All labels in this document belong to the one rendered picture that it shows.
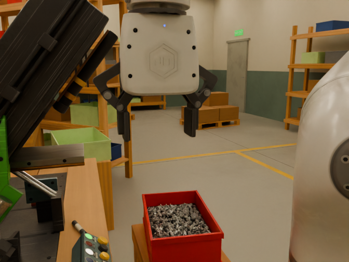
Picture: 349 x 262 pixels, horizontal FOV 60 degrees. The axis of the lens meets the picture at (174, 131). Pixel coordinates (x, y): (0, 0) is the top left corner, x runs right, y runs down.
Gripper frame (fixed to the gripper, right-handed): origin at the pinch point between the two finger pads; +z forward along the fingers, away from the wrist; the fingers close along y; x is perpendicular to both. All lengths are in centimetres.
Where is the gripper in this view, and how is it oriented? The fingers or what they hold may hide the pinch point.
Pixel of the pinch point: (158, 130)
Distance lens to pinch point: 42.1
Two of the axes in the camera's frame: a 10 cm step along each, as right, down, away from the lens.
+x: -2.9, -2.0, 9.4
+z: 0.0, 9.8, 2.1
